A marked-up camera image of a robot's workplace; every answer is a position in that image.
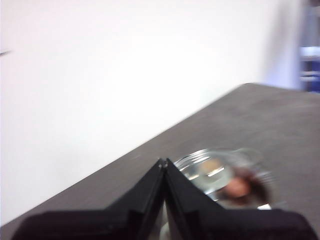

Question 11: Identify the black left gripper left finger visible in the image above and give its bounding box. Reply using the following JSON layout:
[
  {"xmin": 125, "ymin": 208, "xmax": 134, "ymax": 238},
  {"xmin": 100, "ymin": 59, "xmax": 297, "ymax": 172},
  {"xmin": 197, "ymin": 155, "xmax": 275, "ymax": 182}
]
[{"xmin": 11, "ymin": 157, "xmax": 166, "ymax": 240}]

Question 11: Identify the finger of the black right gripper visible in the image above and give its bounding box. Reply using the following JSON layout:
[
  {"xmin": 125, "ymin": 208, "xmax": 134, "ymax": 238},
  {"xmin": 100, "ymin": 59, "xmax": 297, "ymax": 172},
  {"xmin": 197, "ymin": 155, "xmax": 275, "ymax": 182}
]
[{"xmin": 247, "ymin": 168, "xmax": 274, "ymax": 204}]

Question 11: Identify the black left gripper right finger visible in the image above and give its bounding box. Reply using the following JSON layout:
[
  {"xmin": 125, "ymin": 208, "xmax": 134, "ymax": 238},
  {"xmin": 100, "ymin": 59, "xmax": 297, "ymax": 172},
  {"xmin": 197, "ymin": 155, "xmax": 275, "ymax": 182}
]
[{"xmin": 165, "ymin": 157, "xmax": 313, "ymax": 240}]

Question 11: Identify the brown egg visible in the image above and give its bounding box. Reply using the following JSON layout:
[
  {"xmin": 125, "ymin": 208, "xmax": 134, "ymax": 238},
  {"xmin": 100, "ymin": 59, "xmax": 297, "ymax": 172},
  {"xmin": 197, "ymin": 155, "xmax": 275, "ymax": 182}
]
[{"xmin": 223, "ymin": 176, "xmax": 251, "ymax": 200}]

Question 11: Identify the pale green electric cooking pot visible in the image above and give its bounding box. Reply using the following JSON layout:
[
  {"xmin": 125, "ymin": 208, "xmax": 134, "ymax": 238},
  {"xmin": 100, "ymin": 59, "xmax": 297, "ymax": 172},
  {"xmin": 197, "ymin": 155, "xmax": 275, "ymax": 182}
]
[{"xmin": 172, "ymin": 147, "xmax": 278, "ymax": 210}]

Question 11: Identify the blue metal frame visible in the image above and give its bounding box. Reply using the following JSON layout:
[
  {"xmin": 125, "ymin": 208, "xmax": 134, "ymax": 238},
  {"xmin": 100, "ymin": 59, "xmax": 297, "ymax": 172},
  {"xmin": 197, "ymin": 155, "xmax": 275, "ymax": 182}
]
[{"xmin": 299, "ymin": 44, "xmax": 320, "ymax": 92}]

